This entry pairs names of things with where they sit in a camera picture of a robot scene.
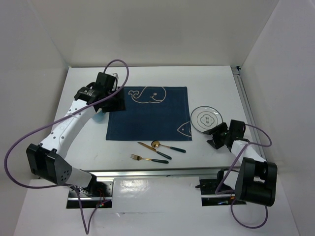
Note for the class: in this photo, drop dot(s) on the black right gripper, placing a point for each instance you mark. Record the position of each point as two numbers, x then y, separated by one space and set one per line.
222 127

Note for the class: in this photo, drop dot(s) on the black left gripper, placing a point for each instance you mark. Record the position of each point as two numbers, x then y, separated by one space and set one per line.
119 104

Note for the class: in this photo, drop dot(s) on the white plate with dark rim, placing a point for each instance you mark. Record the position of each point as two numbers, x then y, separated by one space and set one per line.
204 118

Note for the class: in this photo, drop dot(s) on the blue placemat with whale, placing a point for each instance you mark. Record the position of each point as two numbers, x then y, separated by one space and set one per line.
152 113

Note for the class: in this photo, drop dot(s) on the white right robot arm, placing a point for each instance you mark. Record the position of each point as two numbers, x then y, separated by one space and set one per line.
257 179

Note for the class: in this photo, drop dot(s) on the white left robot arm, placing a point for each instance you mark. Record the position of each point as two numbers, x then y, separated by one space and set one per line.
47 159

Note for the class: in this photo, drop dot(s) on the light blue mug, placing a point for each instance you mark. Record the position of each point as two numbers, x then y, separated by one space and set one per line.
99 117

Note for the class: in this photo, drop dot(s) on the gold knife green handle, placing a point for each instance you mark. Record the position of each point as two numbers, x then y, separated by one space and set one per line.
153 149

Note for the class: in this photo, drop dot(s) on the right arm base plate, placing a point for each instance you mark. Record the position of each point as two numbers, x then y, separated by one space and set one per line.
207 189

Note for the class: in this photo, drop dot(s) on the gold spoon green handle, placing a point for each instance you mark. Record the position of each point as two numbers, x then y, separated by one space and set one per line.
156 144

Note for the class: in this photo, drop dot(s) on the aluminium front rail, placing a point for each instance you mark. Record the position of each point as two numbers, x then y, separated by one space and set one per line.
175 172

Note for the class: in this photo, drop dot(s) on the aluminium rail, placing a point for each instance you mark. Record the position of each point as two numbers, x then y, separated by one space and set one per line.
241 110
175 172

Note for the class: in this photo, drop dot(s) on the gold fork green handle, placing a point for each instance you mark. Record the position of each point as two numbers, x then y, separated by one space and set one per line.
139 158

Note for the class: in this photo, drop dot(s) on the aluminium right side rail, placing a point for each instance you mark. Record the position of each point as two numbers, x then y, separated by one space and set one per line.
241 110

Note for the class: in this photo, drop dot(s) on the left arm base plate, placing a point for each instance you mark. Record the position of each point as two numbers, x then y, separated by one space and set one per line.
103 196

